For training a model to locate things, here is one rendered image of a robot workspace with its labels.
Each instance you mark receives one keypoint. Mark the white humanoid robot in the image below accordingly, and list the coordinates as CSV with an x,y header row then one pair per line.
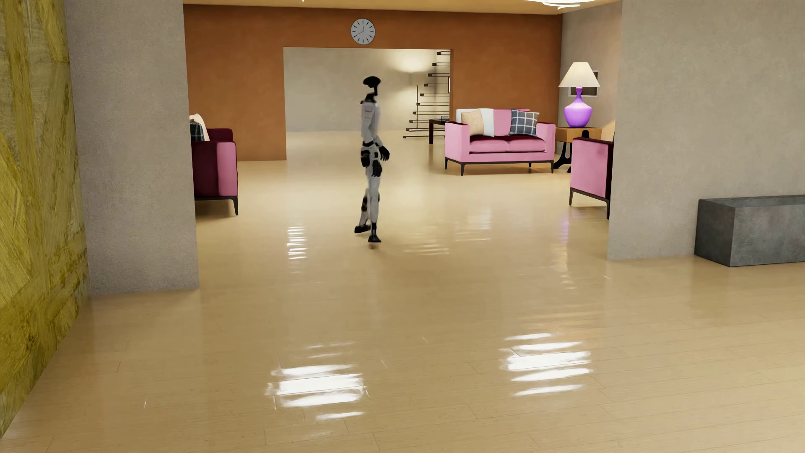
x,y
371,126

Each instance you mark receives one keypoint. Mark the dark coffee table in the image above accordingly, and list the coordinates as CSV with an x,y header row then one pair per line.
x,y
438,127

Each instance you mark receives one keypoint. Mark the pink two-seat sofa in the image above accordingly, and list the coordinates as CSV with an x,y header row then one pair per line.
x,y
497,146

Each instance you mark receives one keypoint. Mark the beige cushion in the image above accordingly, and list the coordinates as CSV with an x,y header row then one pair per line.
x,y
473,122

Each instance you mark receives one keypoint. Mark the black floating staircase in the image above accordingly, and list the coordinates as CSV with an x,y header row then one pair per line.
x,y
434,100

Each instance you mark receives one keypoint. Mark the white cushion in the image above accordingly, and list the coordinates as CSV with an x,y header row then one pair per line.
x,y
488,119

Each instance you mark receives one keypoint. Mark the dark plaid cushion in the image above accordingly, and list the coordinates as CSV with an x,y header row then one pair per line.
x,y
523,122

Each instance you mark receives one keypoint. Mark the wooden side table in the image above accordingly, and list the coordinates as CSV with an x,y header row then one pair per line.
x,y
573,134

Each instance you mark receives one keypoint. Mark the maroon pink sofa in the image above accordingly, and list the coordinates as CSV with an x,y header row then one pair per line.
x,y
216,165

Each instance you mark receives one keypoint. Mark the pink armchair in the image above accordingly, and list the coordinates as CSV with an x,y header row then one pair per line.
x,y
591,168

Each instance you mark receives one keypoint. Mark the purple table lamp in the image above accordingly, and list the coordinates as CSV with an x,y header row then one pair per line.
x,y
578,94

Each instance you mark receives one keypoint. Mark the cream cushion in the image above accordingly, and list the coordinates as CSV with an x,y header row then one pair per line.
x,y
201,123

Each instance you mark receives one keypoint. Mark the dark checked cushion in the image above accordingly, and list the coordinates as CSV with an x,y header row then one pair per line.
x,y
197,131

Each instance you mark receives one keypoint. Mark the white ceiling light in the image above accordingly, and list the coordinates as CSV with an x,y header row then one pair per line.
x,y
561,3

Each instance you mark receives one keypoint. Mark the grey stone bench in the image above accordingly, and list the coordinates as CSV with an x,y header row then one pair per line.
x,y
749,229

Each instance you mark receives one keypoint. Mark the round white wall clock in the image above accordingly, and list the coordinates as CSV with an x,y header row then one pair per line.
x,y
363,31

